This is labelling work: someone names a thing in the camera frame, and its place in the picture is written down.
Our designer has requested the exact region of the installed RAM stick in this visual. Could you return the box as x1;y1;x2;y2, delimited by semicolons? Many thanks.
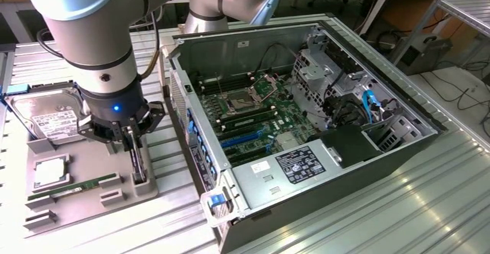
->
219;111;278;132

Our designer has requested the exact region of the black plastic air duct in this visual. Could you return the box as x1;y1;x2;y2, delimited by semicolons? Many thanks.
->
321;124;385;169

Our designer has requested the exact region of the black open PC case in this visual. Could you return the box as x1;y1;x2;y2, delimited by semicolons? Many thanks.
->
161;18;450;254

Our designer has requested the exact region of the black wire inside case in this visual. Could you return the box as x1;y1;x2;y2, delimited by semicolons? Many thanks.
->
257;42;297;75

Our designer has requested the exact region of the small silver heatsink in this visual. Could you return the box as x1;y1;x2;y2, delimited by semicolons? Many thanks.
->
274;133;309;149

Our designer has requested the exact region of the thin locking lever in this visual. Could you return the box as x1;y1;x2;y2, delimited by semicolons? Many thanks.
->
215;72;227;97

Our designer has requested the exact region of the aluminium frame table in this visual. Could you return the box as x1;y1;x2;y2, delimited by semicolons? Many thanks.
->
405;0;490;65

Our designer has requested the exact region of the blue plastic connector block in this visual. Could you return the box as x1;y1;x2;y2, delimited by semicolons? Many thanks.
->
6;84;31;95

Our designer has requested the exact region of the green motherboard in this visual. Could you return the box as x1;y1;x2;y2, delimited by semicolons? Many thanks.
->
191;69;319;166

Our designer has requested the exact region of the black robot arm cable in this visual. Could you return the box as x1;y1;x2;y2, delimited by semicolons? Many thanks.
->
38;28;66;59

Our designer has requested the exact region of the green RAM stick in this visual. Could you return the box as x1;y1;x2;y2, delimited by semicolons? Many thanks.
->
28;173;118;201

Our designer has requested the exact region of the black floor cable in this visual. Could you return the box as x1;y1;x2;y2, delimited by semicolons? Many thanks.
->
417;70;490;114

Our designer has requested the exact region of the blue disk wire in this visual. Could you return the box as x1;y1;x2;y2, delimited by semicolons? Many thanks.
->
361;88;385;123

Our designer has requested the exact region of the silver hard disk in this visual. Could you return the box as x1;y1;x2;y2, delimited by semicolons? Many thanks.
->
8;88;93;146

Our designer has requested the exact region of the CPU socket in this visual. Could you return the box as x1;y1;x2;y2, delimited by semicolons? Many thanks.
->
225;91;266;114

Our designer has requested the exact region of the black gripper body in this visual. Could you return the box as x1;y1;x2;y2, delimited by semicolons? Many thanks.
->
78;77;151;129

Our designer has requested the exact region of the metal socket cover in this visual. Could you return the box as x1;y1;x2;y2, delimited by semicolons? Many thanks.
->
247;74;279;96

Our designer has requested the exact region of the grey parts rack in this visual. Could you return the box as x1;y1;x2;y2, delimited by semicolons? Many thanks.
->
23;130;162;232

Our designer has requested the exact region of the metal disk bay cage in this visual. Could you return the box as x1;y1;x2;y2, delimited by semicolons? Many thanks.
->
289;46;370;124

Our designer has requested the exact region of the silver power supply unit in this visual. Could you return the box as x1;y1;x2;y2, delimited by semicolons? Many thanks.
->
231;138;344;210

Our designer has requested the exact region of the grey box device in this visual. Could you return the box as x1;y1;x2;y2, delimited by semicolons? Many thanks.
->
389;35;454;76

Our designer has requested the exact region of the silver CPU chip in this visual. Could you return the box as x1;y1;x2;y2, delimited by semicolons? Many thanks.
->
34;160;67;188

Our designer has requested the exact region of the blue expansion slot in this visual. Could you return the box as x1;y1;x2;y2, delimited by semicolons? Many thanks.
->
219;130;262;149

